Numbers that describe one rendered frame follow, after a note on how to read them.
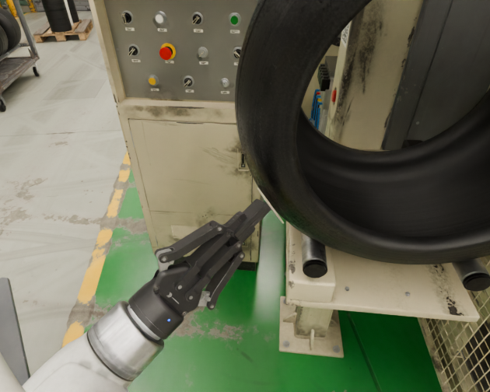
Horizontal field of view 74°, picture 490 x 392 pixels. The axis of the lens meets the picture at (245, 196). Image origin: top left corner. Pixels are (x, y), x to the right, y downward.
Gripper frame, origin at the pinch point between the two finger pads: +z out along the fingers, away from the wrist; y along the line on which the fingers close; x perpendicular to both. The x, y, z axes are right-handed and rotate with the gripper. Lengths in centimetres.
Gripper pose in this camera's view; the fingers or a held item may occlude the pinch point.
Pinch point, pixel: (248, 218)
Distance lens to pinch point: 50.2
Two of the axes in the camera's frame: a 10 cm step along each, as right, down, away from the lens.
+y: 5.0, 7.1, 4.9
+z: 7.0, -6.7, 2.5
